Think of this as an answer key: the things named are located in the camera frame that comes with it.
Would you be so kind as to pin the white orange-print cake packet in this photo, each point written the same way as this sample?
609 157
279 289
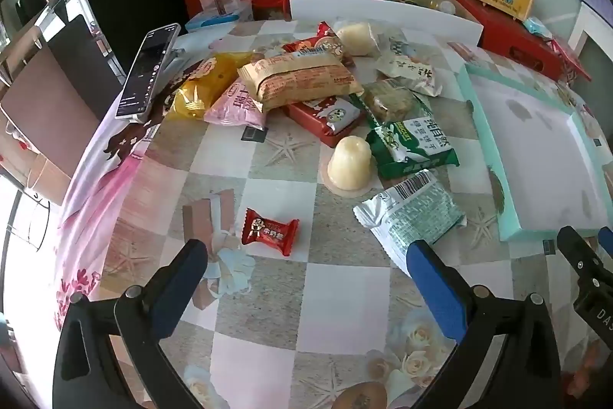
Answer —
409 71

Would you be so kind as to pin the wet wipes pack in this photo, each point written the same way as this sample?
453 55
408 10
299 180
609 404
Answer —
539 26

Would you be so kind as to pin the clear green-edged pastry packet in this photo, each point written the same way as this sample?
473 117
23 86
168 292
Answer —
392 100

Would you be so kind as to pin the white shelf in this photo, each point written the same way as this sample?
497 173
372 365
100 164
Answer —
591 28

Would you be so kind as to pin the red patterned box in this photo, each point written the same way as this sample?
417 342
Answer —
572 59

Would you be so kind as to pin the blue tissue pack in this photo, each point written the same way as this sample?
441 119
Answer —
215 18

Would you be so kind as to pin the pink snack packet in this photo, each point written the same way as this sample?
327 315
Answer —
237 107

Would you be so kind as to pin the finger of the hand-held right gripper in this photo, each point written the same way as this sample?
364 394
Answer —
582 258
606 241

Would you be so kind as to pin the smartphone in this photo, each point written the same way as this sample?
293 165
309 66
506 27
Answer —
146 71

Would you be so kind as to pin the yellow snack packet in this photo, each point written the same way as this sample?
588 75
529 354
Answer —
206 78

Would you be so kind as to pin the tan cracker packet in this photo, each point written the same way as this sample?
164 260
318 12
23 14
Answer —
299 81

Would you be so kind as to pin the silver green snack packet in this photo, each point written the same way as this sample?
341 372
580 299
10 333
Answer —
412 217

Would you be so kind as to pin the green white biscuit packet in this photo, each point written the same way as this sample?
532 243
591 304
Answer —
416 148

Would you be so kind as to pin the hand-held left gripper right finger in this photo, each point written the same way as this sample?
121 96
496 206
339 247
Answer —
433 289

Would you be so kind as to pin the clear bottle white cap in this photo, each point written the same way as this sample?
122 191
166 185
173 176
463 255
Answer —
443 4

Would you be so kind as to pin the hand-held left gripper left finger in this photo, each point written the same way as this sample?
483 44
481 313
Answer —
184 279

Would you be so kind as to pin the teal cardboard tray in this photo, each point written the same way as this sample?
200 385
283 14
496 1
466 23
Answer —
531 150

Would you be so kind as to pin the small red candy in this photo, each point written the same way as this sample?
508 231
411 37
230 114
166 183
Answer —
268 232

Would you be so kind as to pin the brown chair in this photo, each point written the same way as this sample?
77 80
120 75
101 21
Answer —
52 102

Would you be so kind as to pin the white board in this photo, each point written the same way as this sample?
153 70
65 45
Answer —
383 13

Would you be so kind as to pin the red gift box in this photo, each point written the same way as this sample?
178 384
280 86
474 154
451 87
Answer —
512 37

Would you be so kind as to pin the clear-wrapped white jelly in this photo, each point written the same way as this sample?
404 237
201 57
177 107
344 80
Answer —
357 37

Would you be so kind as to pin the red paw-print snack packet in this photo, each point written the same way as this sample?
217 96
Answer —
316 45

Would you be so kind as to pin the red cartoon biscuit packet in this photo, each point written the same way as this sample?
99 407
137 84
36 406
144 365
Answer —
325 116

